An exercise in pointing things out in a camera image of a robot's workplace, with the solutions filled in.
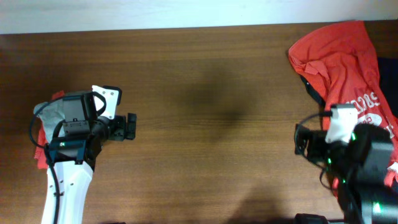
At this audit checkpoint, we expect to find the light blue t-shirt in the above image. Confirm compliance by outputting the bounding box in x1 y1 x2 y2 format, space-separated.
37 100 65 142

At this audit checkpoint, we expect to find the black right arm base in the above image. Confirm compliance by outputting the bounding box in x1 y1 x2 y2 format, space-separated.
294 213 345 224

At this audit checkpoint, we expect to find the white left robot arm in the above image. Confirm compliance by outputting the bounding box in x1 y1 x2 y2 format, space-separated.
41 88 137 223

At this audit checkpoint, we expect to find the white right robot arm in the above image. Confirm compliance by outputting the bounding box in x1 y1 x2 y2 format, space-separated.
294 124 397 223

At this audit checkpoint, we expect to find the folded red t-shirt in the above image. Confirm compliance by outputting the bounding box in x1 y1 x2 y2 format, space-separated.
34 90 65 169

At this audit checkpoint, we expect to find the red printed t-shirt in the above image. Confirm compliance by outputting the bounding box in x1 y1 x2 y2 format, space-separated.
288 20 398 200

